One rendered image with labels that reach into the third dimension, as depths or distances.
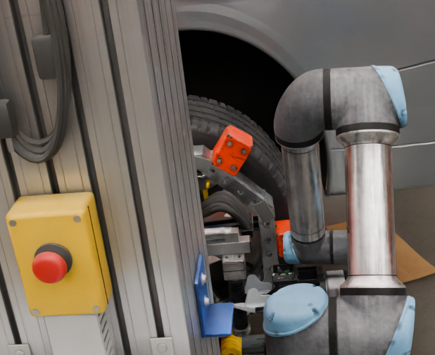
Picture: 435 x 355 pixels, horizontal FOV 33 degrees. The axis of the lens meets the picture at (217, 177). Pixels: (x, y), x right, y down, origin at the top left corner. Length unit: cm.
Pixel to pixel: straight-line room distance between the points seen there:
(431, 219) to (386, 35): 172
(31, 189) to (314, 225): 85
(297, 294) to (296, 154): 28
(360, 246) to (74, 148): 67
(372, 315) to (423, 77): 108
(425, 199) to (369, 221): 261
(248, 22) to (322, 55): 23
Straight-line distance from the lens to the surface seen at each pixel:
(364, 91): 136
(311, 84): 137
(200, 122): 185
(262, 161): 187
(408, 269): 334
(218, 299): 209
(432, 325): 303
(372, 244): 133
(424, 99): 226
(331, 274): 169
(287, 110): 139
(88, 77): 78
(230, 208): 169
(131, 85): 77
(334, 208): 386
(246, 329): 174
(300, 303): 132
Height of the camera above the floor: 180
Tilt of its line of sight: 25 degrees down
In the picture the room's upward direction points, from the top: 7 degrees counter-clockwise
